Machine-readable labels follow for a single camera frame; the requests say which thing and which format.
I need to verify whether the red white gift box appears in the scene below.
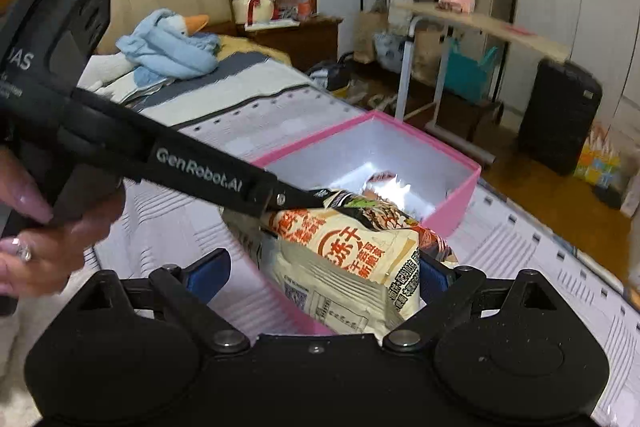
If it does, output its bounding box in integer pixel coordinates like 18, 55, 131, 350
272, 0, 311, 20

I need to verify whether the black bag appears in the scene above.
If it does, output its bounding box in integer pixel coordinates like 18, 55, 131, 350
307, 59, 357, 94

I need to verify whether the brown paper bag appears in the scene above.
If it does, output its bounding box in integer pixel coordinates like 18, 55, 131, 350
353, 12, 396, 66

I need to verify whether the light blue towel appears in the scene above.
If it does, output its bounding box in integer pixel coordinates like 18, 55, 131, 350
116, 9, 221, 80

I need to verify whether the cream orange snack packet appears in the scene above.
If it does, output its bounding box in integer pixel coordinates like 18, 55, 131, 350
257, 189, 423, 335

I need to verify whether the pink cardboard box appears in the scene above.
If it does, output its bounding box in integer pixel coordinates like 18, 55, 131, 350
222, 111, 483, 338

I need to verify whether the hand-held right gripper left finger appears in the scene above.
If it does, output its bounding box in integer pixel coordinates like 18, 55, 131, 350
75, 248, 252, 354

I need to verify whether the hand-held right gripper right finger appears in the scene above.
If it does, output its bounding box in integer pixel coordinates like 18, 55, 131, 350
382, 256, 563, 353

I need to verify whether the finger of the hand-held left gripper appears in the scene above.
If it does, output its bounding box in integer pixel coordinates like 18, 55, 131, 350
260, 184, 336, 214

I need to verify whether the shiny snack packet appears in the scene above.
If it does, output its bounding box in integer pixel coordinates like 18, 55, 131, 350
362, 171, 417, 204

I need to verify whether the wooden nightstand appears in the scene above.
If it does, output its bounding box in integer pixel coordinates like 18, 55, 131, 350
244, 14, 345, 74

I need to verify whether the black suitcase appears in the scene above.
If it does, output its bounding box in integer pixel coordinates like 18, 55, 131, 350
516, 58, 604, 176

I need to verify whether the person's left hand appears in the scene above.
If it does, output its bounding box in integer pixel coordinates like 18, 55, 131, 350
0, 147, 127, 299

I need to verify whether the cream grey blanket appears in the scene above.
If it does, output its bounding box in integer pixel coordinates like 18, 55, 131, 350
80, 34, 362, 128

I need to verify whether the beige black patterned snack packet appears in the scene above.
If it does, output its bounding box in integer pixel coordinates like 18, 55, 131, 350
395, 202, 458, 269

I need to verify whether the white round container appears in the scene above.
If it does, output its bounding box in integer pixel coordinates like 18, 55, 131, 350
232, 0, 277, 26

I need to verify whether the printed grey bedsheet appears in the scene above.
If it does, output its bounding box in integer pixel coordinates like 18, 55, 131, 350
0, 87, 640, 427

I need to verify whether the folding table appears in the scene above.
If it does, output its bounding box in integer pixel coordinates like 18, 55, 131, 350
394, 1, 574, 168

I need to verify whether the teal bag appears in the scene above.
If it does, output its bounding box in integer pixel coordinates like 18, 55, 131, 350
442, 39, 501, 106

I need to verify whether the colorful toy box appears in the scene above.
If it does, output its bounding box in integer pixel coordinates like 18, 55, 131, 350
574, 127, 633, 204

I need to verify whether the white goose plush toy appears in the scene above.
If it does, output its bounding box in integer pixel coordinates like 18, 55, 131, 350
92, 13, 211, 95

